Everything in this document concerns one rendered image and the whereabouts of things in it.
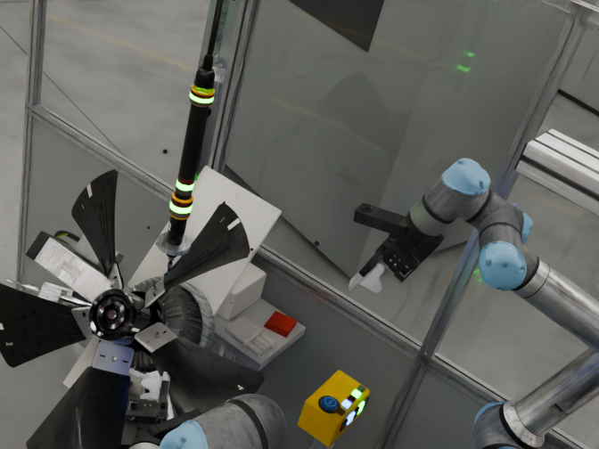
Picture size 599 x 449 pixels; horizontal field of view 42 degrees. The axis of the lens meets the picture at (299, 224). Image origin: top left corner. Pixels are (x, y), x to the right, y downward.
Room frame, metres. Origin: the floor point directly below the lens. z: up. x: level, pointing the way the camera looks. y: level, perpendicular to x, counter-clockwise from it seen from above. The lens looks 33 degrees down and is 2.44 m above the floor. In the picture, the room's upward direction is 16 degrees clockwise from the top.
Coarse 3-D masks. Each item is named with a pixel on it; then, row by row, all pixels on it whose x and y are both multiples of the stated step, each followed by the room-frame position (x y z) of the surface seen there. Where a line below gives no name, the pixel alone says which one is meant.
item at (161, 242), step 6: (162, 234) 1.32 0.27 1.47; (162, 240) 1.30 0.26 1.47; (186, 240) 1.33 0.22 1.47; (162, 246) 1.28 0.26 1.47; (168, 246) 1.29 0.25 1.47; (174, 246) 1.29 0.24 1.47; (180, 246) 1.30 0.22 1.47; (186, 246) 1.30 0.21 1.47; (168, 252) 1.27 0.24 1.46; (174, 252) 1.28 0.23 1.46; (180, 252) 1.28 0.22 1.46; (186, 252) 1.30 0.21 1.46
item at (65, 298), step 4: (4, 280) 1.51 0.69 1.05; (8, 280) 1.50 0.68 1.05; (20, 284) 1.49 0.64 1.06; (24, 284) 1.49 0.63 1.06; (28, 284) 1.49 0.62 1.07; (28, 288) 1.48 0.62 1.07; (32, 288) 1.48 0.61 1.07; (36, 288) 1.48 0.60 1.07; (40, 288) 1.48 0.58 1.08; (60, 296) 1.46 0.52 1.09; (64, 296) 1.46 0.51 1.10; (68, 296) 1.46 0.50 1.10; (60, 300) 1.45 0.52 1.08; (64, 300) 1.45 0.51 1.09; (68, 300) 1.45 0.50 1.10; (72, 300) 1.44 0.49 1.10; (76, 300) 1.45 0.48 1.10; (80, 300) 1.45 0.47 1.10; (68, 304) 1.45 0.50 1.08; (72, 304) 1.44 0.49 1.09; (76, 304) 1.44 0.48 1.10; (80, 304) 1.44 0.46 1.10; (84, 304) 1.44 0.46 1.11; (88, 304) 1.44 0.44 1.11
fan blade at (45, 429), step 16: (96, 368) 1.25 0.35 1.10; (80, 384) 1.21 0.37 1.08; (96, 384) 1.23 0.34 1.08; (112, 384) 1.25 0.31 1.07; (128, 384) 1.27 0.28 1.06; (64, 400) 1.18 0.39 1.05; (80, 400) 1.19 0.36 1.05; (96, 400) 1.21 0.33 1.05; (112, 400) 1.23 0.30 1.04; (48, 416) 1.15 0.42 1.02; (64, 416) 1.16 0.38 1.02; (80, 416) 1.17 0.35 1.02; (96, 416) 1.19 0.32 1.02; (112, 416) 1.20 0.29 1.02; (48, 432) 1.13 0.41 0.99; (64, 432) 1.14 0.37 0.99; (80, 432) 1.15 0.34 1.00; (96, 432) 1.17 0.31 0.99; (112, 432) 1.18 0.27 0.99; (32, 448) 1.11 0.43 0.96; (48, 448) 1.11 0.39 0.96; (64, 448) 1.12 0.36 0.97; (80, 448) 1.13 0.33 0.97; (96, 448) 1.15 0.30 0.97; (112, 448) 1.16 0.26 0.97
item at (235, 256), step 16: (224, 208) 1.55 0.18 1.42; (208, 224) 1.53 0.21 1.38; (224, 224) 1.49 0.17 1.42; (240, 224) 1.47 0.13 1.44; (208, 240) 1.47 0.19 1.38; (224, 240) 1.44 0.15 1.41; (240, 240) 1.42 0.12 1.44; (192, 256) 1.43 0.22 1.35; (208, 256) 1.41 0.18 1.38; (224, 256) 1.39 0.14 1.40; (240, 256) 1.38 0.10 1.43; (176, 272) 1.40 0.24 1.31; (192, 272) 1.38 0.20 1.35
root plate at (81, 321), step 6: (72, 312) 1.35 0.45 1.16; (78, 312) 1.35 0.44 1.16; (78, 318) 1.35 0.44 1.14; (84, 318) 1.35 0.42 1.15; (78, 324) 1.35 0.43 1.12; (84, 324) 1.35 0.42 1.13; (84, 330) 1.35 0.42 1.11; (90, 330) 1.35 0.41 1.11; (90, 336) 1.35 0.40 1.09; (96, 336) 1.35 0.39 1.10
